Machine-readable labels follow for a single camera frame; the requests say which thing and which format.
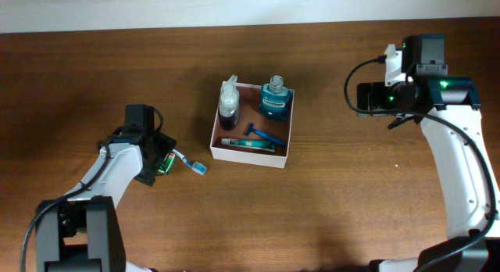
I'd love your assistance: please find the green Dettol soap box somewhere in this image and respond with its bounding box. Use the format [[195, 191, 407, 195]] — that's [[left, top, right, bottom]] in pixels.
[[157, 152, 176, 175]]

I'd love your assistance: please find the blue disposable razor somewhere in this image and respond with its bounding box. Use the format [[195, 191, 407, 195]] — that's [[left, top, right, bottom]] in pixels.
[[244, 123, 287, 147]]

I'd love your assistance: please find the pink cardboard box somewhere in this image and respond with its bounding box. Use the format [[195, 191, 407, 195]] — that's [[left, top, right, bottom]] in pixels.
[[209, 83, 295, 168]]

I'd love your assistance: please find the teal white toothpaste tube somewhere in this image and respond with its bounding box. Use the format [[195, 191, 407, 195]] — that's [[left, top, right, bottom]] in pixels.
[[220, 138, 276, 152]]

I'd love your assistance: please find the teal mouthwash bottle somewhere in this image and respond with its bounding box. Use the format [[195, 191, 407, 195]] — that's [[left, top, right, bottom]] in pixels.
[[259, 75, 294, 120]]

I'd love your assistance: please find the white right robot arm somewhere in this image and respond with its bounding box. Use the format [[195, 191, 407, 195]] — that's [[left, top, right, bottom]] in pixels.
[[349, 34, 499, 271]]

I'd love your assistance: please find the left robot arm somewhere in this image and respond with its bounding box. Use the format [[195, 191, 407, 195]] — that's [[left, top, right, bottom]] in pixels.
[[27, 104, 176, 271]]

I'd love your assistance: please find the blue white toothbrush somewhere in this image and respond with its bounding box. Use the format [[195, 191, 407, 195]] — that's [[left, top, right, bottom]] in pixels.
[[172, 149, 207, 175]]

